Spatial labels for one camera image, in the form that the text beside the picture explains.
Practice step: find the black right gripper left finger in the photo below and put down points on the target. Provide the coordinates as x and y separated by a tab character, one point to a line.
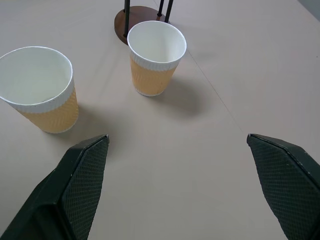
75	190

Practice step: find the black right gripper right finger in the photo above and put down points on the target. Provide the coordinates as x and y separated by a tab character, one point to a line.
287	180

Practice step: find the orange ribbed paper cup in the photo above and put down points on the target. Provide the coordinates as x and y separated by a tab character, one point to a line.
42	95
155	60

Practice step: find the brown round stand with rods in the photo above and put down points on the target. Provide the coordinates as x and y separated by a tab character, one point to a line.
135	20

